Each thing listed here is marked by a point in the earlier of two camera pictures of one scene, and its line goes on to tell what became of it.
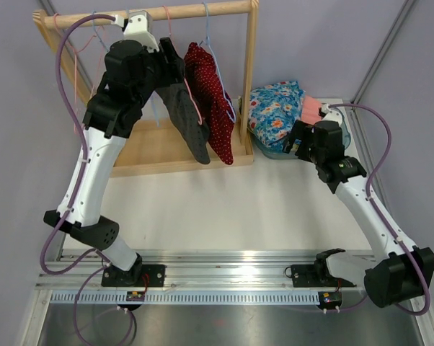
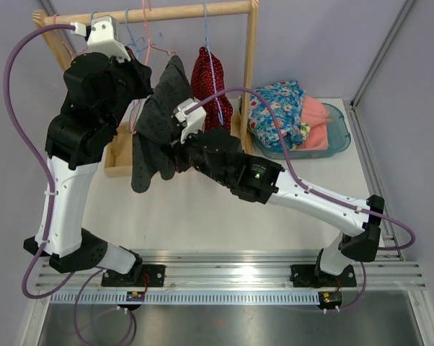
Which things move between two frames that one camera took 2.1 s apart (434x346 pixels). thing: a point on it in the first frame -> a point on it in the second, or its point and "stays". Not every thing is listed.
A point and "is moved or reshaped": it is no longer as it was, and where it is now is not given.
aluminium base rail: (81, 270) stays
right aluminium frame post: (391, 33) stays
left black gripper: (173, 71) -> (140, 72)
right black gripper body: (315, 153) -> (191, 155)
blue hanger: (155, 109) is moved or reshaped
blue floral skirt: (274, 109) stays
